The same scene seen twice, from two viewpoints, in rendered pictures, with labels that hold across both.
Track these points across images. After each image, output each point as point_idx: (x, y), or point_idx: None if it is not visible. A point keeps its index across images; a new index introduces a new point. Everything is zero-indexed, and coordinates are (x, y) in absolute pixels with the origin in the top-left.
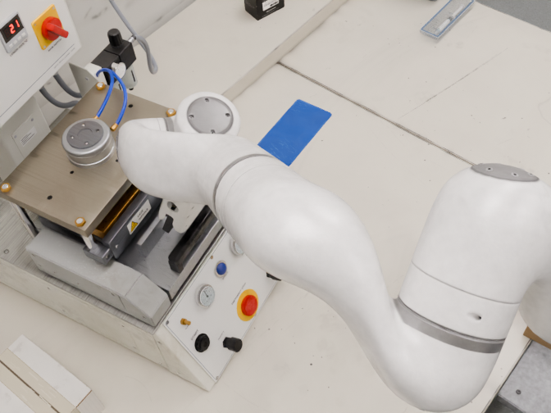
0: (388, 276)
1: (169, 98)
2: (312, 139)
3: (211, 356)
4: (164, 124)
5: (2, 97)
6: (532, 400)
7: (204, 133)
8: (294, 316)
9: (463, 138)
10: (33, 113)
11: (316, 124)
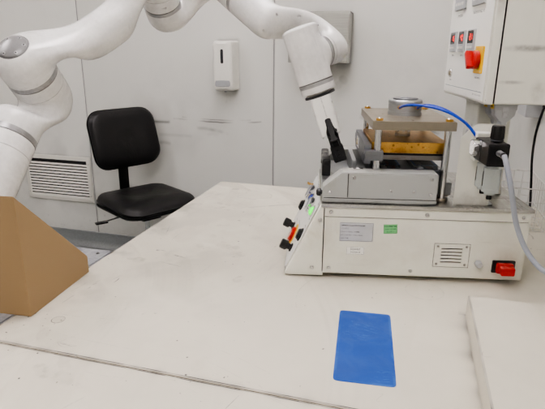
0: (201, 277)
1: (525, 315)
2: (334, 347)
3: (296, 217)
4: (322, 35)
5: (459, 76)
6: (88, 252)
7: (283, 7)
8: (261, 252)
9: (135, 392)
10: (474, 122)
11: (344, 363)
